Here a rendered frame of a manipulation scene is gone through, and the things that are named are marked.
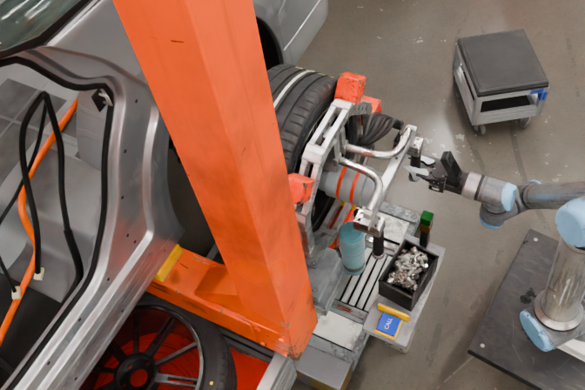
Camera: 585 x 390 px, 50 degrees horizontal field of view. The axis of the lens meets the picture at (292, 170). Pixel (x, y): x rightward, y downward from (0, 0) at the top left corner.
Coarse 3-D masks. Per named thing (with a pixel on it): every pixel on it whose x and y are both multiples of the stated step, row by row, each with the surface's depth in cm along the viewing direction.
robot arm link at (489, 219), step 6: (480, 210) 222; (486, 210) 215; (516, 210) 218; (480, 216) 222; (486, 216) 217; (492, 216) 215; (498, 216) 215; (504, 216) 216; (510, 216) 218; (486, 222) 220; (492, 222) 218; (498, 222) 218; (504, 222) 222; (492, 228) 222
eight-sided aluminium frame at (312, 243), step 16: (336, 112) 202; (352, 112) 203; (368, 112) 221; (320, 128) 196; (336, 128) 195; (304, 160) 192; (320, 160) 190; (352, 160) 239; (304, 208) 194; (336, 208) 238; (304, 224) 195; (336, 224) 233; (304, 240) 204; (320, 240) 220
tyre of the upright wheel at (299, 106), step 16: (288, 64) 217; (272, 80) 205; (288, 80) 204; (304, 80) 204; (320, 80) 205; (336, 80) 209; (272, 96) 199; (288, 96) 199; (304, 96) 197; (320, 96) 199; (288, 112) 194; (304, 112) 193; (320, 112) 202; (288, 128) 191; (304, 128) 193; (352, 128) 238; (288, 144) 190; (352, 144) 245; (288, 160) 190; (320, 224) 240
